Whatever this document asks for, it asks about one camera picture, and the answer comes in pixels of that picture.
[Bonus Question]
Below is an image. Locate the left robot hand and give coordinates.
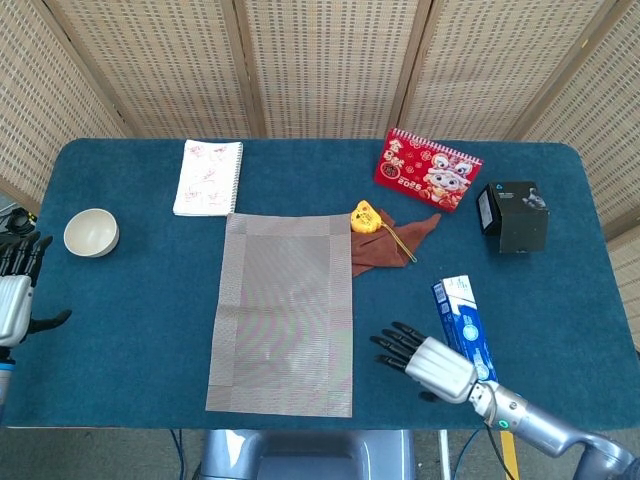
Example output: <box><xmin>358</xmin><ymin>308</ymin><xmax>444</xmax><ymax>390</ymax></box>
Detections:
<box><xmin>0</xmin><ymin>230</ymin><xmax>73</xmax><ymax>349</ymax></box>

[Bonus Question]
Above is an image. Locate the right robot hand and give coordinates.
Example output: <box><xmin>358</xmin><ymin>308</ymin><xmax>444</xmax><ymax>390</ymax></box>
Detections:
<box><xmin>369</xmin><ymin>321</ymin><xmax>480</xmax><ymax>405</ymax></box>

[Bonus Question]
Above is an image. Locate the white ceramic bowl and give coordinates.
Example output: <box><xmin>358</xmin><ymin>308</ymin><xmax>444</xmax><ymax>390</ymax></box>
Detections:
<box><xmin>63</xmin><ymin>208</ymin><xmax>121</xmax><ymax>259</ymax></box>

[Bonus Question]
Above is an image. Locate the grey woven placemat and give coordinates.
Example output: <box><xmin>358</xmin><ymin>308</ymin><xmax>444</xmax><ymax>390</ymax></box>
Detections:
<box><xmin>204</xmin><ymin>212</ymin><xmax>355</xmax><ymax>418</ymax></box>

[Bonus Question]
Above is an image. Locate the gray robot base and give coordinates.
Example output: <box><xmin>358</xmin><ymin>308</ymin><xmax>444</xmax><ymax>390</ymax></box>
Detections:
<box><xmin>192</xmin><ymin>428</ymin><xmax>419</xmax><ymax>480</ymax></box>

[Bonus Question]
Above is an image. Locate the blue and white carton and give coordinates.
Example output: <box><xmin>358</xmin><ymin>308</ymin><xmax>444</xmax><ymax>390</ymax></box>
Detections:
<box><xmin>431</xmin><ymin>274</ymin><xmax>499</xmax><ymax>384</ymax></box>

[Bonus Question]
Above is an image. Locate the white table leg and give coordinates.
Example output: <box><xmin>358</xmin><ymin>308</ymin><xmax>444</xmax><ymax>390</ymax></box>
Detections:
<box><xmin>438</xmin><ymin>429</ymin><xmax>452</xmax><ymax>480</ymax></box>

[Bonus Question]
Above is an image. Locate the brown cloth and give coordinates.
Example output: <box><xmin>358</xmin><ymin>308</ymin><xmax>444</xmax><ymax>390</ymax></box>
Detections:
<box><xmin>351</xmin><ymin>209</ymin><xmax>443</xmax><ymax>279</ymax></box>

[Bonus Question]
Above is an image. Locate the blue felt table cover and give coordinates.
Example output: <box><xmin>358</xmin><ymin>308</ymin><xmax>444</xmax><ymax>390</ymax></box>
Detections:
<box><xmin>0</xmin><ymin>138</ymin><xmax>640</xmax><ymax>432</ymax></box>

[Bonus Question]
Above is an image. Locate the black cardboard box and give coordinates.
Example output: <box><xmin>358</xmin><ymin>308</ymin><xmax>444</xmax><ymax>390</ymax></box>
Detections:
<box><xmin>475</xmin><ymin>180</ymin><xmax>550</xmax><ymax>255</ymax></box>

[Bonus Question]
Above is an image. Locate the red 2026 desk calendar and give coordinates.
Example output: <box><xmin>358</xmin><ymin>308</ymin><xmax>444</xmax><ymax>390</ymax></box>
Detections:
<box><xmin>373</xmin><ymin>127</ymin><xmax>485</xmax><ymax>214</ymax></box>

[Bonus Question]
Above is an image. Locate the spiral notebook with red drawings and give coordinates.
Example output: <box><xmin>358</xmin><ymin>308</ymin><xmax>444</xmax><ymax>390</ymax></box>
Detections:
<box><xmin>172</xmin><ymin>139</ymin><xmax>244</xmax><ymax>218</ymax></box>

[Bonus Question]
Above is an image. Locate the woven bamboo folding screen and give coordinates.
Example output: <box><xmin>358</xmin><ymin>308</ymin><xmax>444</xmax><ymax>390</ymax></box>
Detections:
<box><xmin>0</xmin><ymin>0</ymin><xmax>640</xmax><ymax>271</ymax></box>

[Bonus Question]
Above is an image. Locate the blue cable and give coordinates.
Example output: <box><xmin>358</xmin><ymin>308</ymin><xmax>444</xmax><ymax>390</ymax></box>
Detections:
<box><xmin>168</xmin><ymin>428</ymin><xmax>187</xmax><ymax>480</ymax></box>
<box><xmin>451</xmin><ymin>429</ymin><xmax>482</xmax><ymax>480</ymax></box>

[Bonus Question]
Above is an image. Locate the black device with cables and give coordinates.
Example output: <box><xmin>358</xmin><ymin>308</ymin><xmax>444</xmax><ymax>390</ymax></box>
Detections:
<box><xmin>0</xmin><ymin>207</ymin><xmax>37</xmax><ymax>236</ymax></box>

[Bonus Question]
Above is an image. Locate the black cable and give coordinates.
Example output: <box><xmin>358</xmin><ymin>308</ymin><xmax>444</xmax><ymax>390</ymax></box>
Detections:
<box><xmin>482</xmin><ymin>422</ymin><xmax>516</xmax><ymax>480</ymax></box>

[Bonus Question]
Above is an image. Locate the yellow tape measure with strap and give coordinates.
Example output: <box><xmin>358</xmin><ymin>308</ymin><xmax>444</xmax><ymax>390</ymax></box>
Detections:
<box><xmin>348</xmin><ymin>199</ymin><xmax>418</xmax><ymax>264</ymax></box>

